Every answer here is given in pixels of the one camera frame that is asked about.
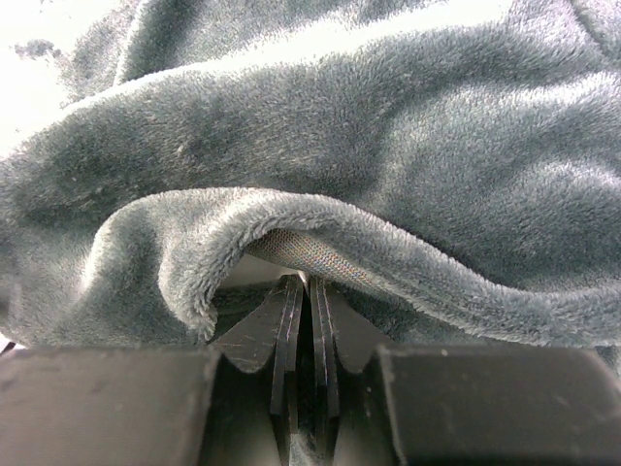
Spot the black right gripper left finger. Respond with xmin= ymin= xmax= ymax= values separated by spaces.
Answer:
xmin=1 ymin=276 xmax=304 ymax=465

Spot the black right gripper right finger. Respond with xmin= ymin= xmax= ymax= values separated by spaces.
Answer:
xmin=309 ymin=278 xmax=620 ymax=465

